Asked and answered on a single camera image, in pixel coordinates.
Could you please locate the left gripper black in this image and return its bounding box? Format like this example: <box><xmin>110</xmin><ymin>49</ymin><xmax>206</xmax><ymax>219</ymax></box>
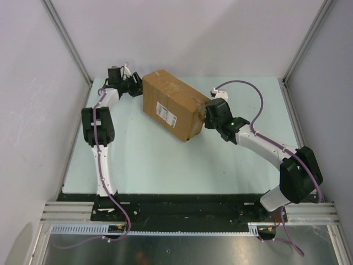
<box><xmin>119</xmin><ymin>72</ymin><xmax>151</xmax><ymax>98</ymax></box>

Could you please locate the brown cardboard express box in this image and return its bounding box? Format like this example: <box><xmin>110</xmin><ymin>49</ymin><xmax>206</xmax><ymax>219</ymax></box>
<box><xmin>142</xmin><ymin>69</ymin><xmax>210</xmax><ymax>142</ymax></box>

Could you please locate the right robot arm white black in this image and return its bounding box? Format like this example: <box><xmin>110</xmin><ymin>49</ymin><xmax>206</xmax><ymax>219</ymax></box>
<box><xmin>205</xmin><ymin>98</ymin><xmax>323</xmax><ymax>221</ymax></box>

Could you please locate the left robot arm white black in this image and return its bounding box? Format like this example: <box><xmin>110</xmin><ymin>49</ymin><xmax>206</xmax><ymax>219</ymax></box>
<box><xmin>81</xmin><ymin>64</ymin><xmax>143</xmax><ymax>199</ymax></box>

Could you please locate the white shipping label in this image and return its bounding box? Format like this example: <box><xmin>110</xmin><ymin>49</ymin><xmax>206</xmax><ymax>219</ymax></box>
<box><xmin>156</xmin><ymin>102</ymin><xmax>177</xmax><ymax>128</ymax></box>

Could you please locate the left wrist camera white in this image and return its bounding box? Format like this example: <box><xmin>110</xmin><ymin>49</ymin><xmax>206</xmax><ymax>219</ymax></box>
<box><xmin>121</xmin><ymin>63</ymin><xmax>132</xmax><ymax>80</ymax></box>

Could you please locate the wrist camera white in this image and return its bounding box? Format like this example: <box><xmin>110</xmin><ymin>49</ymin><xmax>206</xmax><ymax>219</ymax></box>
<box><xmin>210</xmin><ymin>88</ymin><xmax>228</xmax><ymax>102</ymax></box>
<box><xmin>121</xmin><ymin>63</ymin><xmax>132</xmax><ymax>80</ymax></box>

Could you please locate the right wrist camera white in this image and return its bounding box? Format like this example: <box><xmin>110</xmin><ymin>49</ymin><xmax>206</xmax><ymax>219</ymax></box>
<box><xmin>210</xmin><ymin>88</ymin><xmax>228</xmax><ymax>102</ymax></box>

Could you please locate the right aluminium frame post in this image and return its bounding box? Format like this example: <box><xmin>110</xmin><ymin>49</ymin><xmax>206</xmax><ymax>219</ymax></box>
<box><xmin>282</xmin><ymin>0</ymin><xmax>336</xmax><ymax>85</ymax></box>

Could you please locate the aluminium frame post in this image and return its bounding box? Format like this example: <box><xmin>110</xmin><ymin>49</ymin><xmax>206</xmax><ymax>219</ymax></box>
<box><xmin>282</xmin><ymin>0</ymin><xmax>336</xmax><ymax>85</ymax></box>
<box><xmin>41</xmin><ymin>0</ymin><xmax>93</xmax><ymax>86</ymax></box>

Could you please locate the white slotted cable duct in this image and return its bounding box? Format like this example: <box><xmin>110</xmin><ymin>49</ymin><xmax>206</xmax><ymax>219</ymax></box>
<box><xmin>51</xmin><ymin>224</ymin><xmax>276</xmax><ymax>237</ymax></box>

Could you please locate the left aluminium frame post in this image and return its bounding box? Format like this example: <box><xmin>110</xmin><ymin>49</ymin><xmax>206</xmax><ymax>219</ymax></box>
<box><xmin>41</xmin><ymin>0</ymin><xmax>93</xmax><ymax>86</ymax></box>

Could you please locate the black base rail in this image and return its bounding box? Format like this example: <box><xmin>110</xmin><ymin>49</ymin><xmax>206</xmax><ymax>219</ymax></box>
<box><xmin>57</xmin><ymin>193</ymin><xmax>280</xmax><ymax>232</ymax></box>

